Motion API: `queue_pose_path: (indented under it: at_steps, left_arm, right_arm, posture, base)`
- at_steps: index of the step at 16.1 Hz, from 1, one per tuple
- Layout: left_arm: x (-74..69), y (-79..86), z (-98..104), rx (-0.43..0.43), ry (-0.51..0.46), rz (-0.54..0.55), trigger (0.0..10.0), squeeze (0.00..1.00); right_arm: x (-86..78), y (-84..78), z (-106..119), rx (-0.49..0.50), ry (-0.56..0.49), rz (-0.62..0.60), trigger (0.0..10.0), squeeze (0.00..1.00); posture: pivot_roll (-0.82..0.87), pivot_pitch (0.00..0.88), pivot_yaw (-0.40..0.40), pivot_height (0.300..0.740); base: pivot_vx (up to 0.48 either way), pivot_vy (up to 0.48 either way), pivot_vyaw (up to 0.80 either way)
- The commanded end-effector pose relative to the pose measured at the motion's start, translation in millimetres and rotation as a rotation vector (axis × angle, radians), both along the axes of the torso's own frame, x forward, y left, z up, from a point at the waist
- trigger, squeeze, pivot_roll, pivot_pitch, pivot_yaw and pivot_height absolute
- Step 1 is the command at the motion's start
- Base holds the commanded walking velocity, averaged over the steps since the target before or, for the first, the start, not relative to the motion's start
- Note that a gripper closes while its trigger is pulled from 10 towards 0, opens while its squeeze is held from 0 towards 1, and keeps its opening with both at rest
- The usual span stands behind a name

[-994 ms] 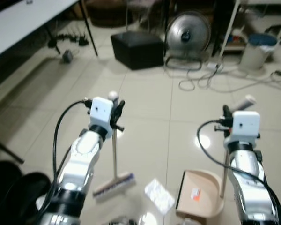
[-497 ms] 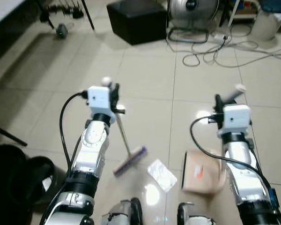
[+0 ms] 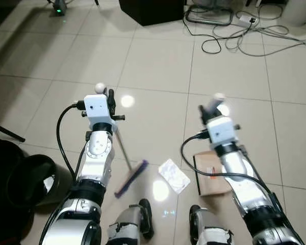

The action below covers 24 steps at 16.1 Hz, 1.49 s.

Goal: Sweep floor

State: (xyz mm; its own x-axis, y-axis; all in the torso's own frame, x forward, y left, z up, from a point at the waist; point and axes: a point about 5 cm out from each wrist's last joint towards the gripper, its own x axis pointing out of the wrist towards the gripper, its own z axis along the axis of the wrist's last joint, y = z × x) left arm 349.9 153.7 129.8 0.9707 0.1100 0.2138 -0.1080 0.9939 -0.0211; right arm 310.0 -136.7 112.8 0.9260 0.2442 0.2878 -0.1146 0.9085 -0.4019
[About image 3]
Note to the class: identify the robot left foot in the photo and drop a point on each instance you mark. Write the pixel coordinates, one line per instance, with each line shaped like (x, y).
(135, 219)

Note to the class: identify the crumpled white plastic wrapper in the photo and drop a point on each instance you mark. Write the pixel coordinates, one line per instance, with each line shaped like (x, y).
(174, 176)

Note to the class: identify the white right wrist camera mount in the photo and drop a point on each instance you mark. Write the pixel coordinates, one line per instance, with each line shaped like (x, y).
(223, 130)

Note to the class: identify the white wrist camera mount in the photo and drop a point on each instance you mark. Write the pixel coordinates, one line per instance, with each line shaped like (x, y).
(98, 109)
(223, 130)

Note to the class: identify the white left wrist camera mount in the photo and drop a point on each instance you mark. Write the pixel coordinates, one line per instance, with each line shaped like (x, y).
(98, 109)

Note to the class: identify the black round trash bin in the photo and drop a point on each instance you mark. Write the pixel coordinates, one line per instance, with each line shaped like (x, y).
(38, 181)

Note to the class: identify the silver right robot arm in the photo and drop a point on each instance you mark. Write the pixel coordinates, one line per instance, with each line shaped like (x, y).
(239, 178)

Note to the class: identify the broom with purple bristles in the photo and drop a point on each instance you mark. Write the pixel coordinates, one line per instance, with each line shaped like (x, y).
(133, 177)

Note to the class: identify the small device with green light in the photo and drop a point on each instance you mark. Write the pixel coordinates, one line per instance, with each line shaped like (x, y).
(58, 6)

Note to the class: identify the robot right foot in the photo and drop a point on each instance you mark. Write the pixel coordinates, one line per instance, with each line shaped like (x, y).
(209, 227)

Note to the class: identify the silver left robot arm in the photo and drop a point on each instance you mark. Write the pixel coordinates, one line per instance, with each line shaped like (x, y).
(94, 153)

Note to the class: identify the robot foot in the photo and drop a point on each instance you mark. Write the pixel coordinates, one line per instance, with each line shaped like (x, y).
(209, 227)
(135, 219)

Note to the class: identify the large black box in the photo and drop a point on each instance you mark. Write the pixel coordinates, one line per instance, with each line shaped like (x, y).
(150, 11)

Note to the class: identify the beige round container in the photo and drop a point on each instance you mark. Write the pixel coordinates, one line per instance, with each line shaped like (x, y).
(298, 11)

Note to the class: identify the white power adapter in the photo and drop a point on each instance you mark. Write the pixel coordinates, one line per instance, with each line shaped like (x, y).
(246, 21)

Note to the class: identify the grey metal tube frame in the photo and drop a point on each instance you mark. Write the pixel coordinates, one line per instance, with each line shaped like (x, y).
(210, 23)

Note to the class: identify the thin black rod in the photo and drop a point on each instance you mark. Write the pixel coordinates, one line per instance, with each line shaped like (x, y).
(7, 131)

